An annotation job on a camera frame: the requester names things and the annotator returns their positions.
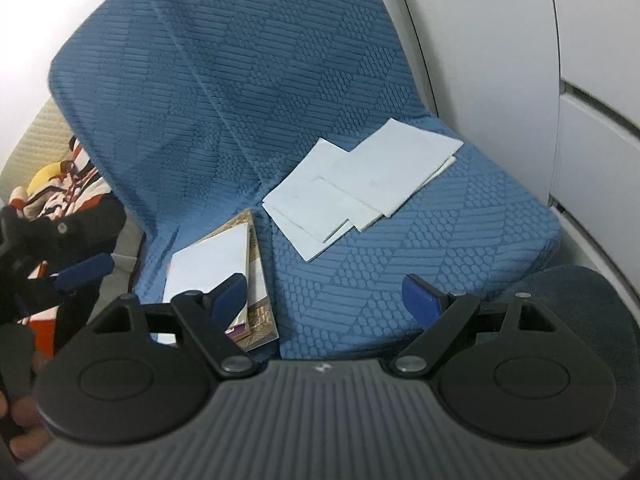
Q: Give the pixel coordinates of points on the striped fleece blanket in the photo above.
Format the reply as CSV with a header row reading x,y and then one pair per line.
x,y
85,190

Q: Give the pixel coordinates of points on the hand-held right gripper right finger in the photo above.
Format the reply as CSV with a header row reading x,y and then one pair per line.
x,y
420,297

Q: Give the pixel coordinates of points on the blue textured seat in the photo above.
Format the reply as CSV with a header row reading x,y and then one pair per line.
x,y
325,60
125,110

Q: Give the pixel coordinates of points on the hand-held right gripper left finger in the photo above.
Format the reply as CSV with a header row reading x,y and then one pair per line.
x,y
230,295

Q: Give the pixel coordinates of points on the person's left hand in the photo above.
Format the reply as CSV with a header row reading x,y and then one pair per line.
x,y
22,425

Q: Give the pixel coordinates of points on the yellow plush toy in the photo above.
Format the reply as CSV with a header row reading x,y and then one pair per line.
x,y
45,172

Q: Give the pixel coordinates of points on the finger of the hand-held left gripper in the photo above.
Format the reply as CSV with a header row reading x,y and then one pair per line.
x,y
85,270
75,232

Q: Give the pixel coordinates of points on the person's right leg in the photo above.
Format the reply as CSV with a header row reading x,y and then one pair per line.
x,y
590,295

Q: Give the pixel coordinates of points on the white and orange book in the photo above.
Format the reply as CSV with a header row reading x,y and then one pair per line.
x,y
210,265

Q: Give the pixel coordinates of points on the purple book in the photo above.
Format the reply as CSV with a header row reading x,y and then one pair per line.
x,y
237,331

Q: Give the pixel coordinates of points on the brown map-print book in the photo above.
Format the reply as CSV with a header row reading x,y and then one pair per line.
x,y
260,320

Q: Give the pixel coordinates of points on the white wardrobe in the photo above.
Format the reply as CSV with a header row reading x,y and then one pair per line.
x,y
500,60

